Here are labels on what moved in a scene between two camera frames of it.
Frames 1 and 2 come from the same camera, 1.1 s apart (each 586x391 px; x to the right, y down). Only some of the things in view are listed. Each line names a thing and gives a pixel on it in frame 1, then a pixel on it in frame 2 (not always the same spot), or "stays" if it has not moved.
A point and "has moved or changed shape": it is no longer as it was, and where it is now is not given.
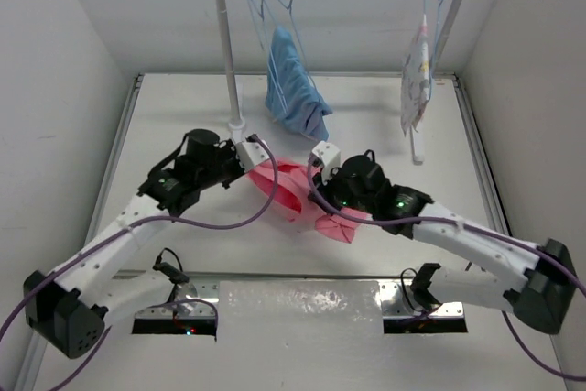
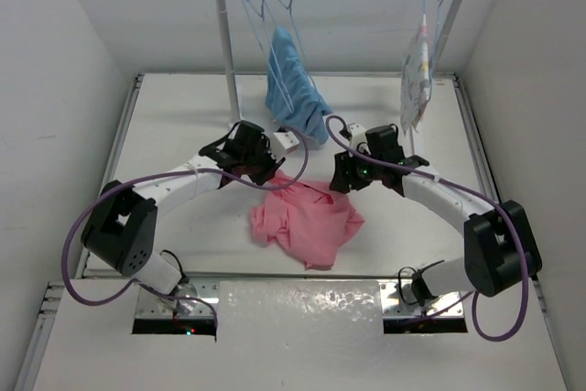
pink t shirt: x=292 y=194 has moved or changed shape
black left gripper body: x=225 y=168 → x=259 y=159
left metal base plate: x=192 y=298 stays
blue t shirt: x=290 y=97 stays
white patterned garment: x=417 y=81 stays
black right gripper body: x=335 y=194 → x=362 y=168
